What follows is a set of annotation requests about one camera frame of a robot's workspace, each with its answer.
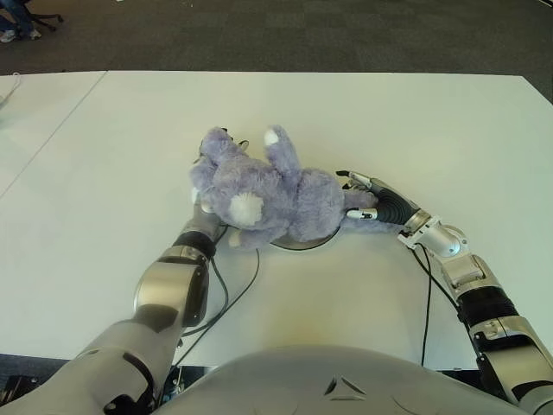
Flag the purple plush bunny doll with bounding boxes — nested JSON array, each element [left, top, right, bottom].
[[188, 124, 401, 252]]

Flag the black office chair base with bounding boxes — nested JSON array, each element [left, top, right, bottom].
[[28, 12, 64, 31]]

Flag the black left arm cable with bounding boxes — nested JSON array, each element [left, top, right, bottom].
[[172, 224, 261, 368]]

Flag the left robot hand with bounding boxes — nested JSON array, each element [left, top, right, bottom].
[[220, 126, 251, 150]]

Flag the seated person blue jeans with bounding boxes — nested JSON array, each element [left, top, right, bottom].
[[0, 0, 42, 44]]

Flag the white plate black rim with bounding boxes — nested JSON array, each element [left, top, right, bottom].
[[267, 228, 342, 252]]

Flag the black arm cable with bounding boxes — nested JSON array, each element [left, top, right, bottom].
[[172, 224, 261, 368], [412, 244, 435, 367]]

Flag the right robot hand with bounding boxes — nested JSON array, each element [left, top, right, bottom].
[[335, 169, 423, 226]]

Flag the thin white cable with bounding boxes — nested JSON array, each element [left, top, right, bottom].
[[0, 72, 22, 107]]

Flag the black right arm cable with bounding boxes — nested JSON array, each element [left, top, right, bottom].
[[412, 244, 435, 367]]

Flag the silver robot torso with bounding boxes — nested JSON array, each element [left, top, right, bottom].
[[150, 343, 519, 415]]

